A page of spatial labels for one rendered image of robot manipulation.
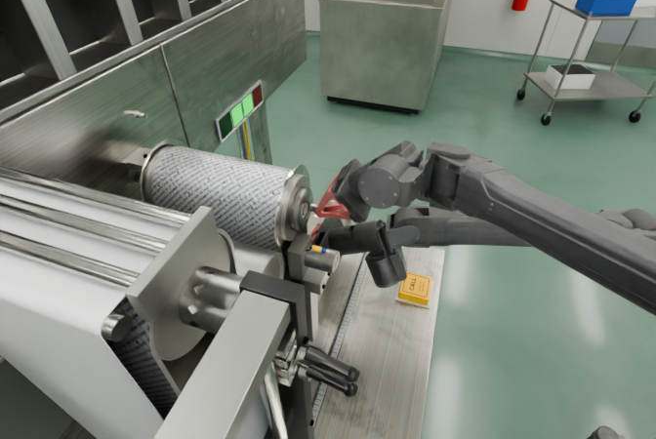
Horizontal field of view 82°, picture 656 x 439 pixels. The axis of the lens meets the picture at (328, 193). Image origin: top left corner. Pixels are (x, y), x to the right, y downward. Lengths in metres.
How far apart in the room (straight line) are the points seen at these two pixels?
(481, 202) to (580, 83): 3.51
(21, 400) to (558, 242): 0.81
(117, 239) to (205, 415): 0.17
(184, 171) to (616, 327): 2.15
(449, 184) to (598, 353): 1.80
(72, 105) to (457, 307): 1.85
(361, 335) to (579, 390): 1.37
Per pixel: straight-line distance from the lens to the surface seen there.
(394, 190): 0.48
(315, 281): 0.69
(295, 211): 0.61
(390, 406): 0.85
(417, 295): 0.95
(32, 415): 0.88
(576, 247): 0.45
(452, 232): 0.70
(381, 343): 0.90
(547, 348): 2.16
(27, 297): 0.39
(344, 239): 0.73
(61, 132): 0.70
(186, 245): 0.34
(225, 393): 0.28
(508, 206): 0.48
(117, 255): 0.38
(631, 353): 2.35
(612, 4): 3.67
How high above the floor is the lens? 1.69
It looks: 40 degrees down
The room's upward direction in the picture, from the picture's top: straight up
